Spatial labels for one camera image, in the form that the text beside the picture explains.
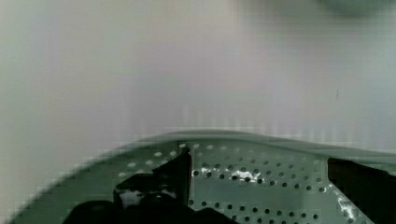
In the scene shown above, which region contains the light green mug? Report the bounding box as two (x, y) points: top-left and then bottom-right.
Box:
(318, 0), (395, 15)

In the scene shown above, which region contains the green perforated strainer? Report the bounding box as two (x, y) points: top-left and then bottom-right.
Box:
(7, 131), (395, 224)

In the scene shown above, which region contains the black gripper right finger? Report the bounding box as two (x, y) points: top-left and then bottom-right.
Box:
(327, 159), (396, 224)

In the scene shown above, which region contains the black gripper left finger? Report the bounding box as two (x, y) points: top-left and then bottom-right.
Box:
(63, 149), (238, 224)

